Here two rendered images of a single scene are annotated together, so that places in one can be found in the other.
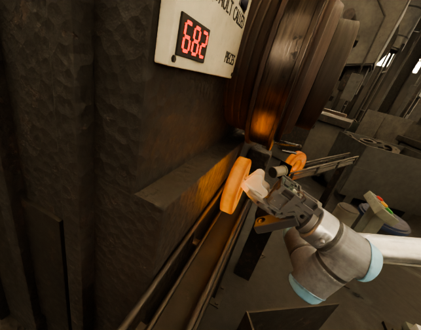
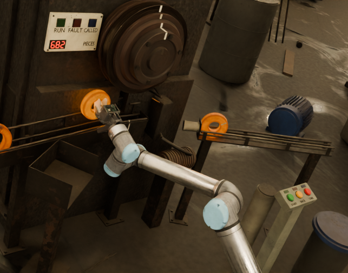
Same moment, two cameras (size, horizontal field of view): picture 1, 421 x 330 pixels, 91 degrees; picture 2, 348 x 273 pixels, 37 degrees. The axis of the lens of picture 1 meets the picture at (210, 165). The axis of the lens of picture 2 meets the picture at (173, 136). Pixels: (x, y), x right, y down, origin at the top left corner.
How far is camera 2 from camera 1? 2.18 m
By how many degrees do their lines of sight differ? 24
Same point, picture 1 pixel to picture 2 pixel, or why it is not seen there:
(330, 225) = (116, 129)
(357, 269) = (119, 152)
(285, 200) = (104, 114)
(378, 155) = not seen: outside the picture
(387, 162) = not seen: outside the picture
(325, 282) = (110, 159)
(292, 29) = (109, 38)
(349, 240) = (120, 137)
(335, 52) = (135, 48)
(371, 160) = not seen: outside the picture
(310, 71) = (121, 54)
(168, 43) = (46, 46)
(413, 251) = (183, 174)
